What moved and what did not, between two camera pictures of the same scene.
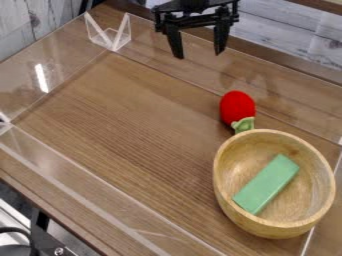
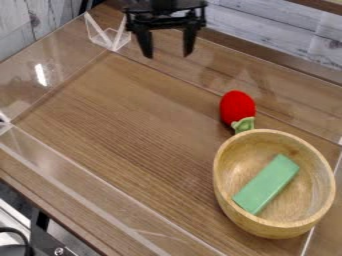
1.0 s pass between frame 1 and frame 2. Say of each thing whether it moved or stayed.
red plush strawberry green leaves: stayed
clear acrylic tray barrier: stayed
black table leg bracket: stayed
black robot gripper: moved
